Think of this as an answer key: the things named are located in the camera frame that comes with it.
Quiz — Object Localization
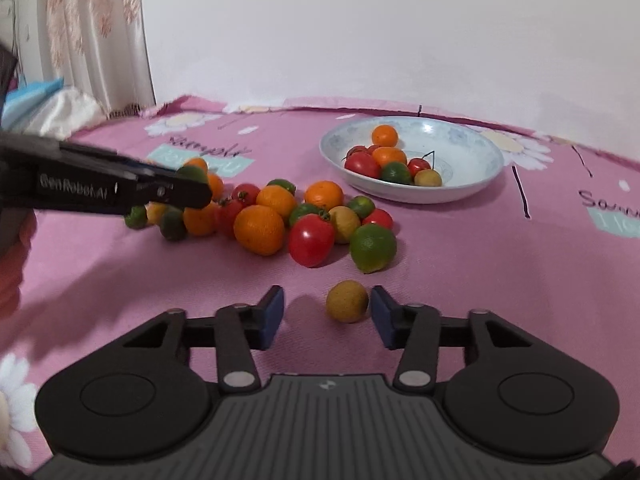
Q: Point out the red cherry tomato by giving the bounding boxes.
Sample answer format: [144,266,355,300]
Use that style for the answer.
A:
[361,208,394,230]

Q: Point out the brown yellow longan fruit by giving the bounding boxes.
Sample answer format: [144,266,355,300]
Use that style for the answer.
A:
[413,169,442,188]

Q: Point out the dark green lime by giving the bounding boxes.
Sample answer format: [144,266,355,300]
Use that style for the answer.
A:
[380,162,412,185]

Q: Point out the small red cherry fruit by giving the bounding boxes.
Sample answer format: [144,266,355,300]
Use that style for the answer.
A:
[407,152,433,178]

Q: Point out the large red tomato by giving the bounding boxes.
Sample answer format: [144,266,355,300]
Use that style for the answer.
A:
[344,152,382,179]

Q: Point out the green yellow lime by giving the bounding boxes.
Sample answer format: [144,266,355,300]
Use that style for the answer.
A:
[160,209,188,242]

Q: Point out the person left hand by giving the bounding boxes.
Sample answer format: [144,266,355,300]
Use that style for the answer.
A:
[0,211,37,320]

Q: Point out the white bedding pile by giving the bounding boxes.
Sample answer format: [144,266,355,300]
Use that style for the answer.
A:
[1,78,107,140]

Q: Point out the green lime right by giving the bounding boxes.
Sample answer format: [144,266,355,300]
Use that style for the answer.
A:
[349,223,397,274]

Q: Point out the orange green mottled citrus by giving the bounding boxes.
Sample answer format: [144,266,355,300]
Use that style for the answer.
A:
[233,205,286,257]

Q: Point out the tall red tomato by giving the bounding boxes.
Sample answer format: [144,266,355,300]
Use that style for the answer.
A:
[288,212,335,268]

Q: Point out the beige patterned curtain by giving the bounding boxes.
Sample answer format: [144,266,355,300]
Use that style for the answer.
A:
[46,0,155,110]

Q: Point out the pink floral tablecloth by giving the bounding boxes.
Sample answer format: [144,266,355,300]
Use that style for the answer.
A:
[1,100,639,479]

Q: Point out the blue white ceramic plate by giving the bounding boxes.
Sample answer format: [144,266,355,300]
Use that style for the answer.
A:
[319,116,504,205]

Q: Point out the small orange kumquat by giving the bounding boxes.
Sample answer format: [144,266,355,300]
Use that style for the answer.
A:
[371,124,399,148]

